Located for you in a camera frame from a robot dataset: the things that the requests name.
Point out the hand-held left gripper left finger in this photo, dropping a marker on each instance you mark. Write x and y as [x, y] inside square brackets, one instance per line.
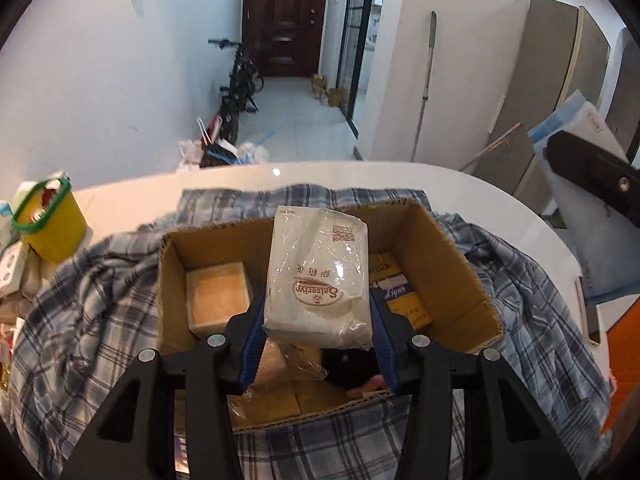
[252, 345]

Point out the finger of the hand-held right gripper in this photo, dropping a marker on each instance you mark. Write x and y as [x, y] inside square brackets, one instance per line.
[585, 167]

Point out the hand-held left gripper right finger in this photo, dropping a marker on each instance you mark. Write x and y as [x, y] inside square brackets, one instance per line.
[384, 350]

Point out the yellow and blue carton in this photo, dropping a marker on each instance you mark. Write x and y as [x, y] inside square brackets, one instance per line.
[405, 300]

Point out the tan square box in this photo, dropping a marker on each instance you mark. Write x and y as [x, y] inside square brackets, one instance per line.
[217, 295]

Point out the blue and white pouch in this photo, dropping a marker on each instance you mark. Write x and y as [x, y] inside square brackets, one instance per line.
[600, 255]

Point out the white bread packet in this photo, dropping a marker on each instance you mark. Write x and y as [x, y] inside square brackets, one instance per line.
[315, 270]

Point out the clear wrapped tan packet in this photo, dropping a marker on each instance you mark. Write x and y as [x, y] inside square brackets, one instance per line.
[280, 360]

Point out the black small pouch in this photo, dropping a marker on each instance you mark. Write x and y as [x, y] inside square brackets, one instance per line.
[350, 367]

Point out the beige refrigerator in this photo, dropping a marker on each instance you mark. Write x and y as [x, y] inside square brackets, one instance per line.
[540, 90]

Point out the blue plaid cloth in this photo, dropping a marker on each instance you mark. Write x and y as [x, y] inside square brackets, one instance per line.
[100, 310]

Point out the yellow bin with green rim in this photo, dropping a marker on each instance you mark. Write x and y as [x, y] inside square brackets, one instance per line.
[55, 230]

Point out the small cardboard floor box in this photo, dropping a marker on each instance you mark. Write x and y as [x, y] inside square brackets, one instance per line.
[318, 85]
[336, 97]

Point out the black bicycle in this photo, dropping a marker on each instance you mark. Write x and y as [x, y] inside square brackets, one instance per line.
[240, 80]

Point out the black framed glass door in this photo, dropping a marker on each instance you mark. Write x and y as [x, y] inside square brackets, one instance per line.
[360, 25]

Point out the dark brown door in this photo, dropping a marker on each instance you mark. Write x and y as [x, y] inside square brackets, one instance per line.
[285, 15]

